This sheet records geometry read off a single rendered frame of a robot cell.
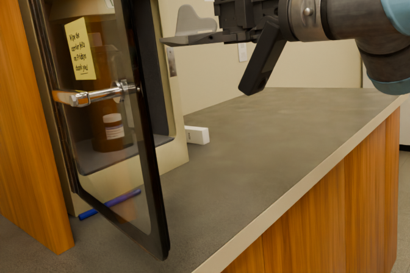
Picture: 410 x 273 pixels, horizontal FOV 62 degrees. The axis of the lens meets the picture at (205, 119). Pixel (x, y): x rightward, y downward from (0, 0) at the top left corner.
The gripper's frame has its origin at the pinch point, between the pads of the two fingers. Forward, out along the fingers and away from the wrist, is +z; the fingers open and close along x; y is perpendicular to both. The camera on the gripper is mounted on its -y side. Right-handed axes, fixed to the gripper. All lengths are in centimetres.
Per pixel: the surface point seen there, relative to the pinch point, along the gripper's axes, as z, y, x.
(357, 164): -8, -44, -62
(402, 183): 11, -124, -227
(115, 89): -8.5, -4.1, 22.4
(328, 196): -8, -45, -38
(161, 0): 19.2, 9.4, -12.2
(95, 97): -8.2, -4.5, 24.8
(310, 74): 62, -34, -184
